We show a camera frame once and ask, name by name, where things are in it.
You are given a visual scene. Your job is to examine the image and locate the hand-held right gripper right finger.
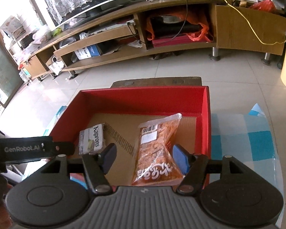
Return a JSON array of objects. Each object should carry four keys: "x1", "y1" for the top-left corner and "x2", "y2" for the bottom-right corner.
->
[{"x1": 172, "y1": 144, "x2": 249, "y2": 195}]

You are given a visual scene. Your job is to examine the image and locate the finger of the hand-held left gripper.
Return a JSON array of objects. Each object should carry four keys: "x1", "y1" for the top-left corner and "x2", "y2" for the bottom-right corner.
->
[{"x1": 52, "y1": 142, "x2": 75, "y2": 158}]

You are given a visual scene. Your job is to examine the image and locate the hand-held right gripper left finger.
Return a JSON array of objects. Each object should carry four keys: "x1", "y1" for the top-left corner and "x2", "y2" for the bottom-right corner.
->
[{"x1": 38, "y1": 143, "x2": 117, "y2": 194}]

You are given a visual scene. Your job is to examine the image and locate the grey biscuit packet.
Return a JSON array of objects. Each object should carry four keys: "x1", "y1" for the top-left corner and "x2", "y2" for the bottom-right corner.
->
[{"x1": 79, "y1": 123, "x2": 108, "y2": 155}]

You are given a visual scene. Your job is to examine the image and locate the orange clear snack packet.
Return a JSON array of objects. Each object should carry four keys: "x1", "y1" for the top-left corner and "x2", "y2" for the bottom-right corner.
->
[{"x1": 131, "y1": 113, "x2": 185, "y2": 187}]

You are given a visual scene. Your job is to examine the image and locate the red cardboard box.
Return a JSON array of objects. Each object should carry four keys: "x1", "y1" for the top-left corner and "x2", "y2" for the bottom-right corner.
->
[{"x1": 49, "y1": 86, "x2": 211, "y2": 189}]

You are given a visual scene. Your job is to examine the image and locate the blue white checked tablecloth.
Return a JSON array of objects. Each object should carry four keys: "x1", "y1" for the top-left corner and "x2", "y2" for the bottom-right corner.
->
[{"x1": 5, "y1": 103, "x2": 284, "y2": 229}]

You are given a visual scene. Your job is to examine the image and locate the glass door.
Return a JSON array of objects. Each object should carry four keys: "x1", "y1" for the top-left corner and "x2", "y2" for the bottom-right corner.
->
[{"x1": 0, "y1": 12, "x2": 25, "y2": 109}]

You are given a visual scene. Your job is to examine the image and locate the white bag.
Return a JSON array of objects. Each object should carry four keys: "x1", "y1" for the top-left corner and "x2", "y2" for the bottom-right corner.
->
[{"x1": 46, "y1": 55, "x2": 65, "y2": 76}]

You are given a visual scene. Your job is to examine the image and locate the blue and white carton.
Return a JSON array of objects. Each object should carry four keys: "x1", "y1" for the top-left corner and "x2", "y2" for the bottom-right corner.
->
[{"x1": 74, "y1": 44, "x2": 103, "y2": 60}]

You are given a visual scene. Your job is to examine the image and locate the white storage rack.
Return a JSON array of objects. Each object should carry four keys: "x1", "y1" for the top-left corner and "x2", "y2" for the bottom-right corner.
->
[{"x1": 0, "y1": 15, "x2": 51, "y2": 60}]

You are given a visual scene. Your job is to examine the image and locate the flat red box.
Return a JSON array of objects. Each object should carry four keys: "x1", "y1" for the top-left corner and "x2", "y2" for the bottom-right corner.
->
[{"x1": 152, "y1": 35, "x2": 208, "y2": 51}]

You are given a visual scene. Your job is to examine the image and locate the orange plastic bag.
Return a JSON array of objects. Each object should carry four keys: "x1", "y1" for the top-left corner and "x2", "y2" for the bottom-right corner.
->
[{"x1": 145, "y1": 14, "x2": 214, "y2": 42}]

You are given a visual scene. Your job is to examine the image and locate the white media player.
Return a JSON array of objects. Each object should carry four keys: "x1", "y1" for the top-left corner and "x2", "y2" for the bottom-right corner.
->
[{"x1": 85, "y1": 20, "x2": 137, "y2": 37}]

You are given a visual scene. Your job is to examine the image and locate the black appliance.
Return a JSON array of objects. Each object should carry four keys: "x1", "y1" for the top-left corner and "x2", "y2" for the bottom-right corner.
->
[{"x1": 150, "y1": 15, "x2": 201, "y2": 38}]

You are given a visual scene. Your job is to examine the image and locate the wooden TV stand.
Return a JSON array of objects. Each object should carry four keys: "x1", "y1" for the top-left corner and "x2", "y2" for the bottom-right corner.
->
[{"x1": 8, "y1": 0, "x2": 286, "y2": 81}]

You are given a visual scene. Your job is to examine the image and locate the red plastic bag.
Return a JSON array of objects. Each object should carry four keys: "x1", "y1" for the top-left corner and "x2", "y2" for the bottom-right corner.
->
[{"x1": 249, "y1": 0, "x2": 277, "y2": 14}]

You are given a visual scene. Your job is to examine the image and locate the yellow cable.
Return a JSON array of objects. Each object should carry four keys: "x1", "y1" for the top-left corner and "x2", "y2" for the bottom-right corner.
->
[{"x1": 181, "y1": 0, "x2": 286, "y2": 45}]

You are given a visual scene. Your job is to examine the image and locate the black cable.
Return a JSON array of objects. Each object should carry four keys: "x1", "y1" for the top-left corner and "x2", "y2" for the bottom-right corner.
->
[{"x1": 174, "y1": 0, "x2": 190, "y2": 39}]

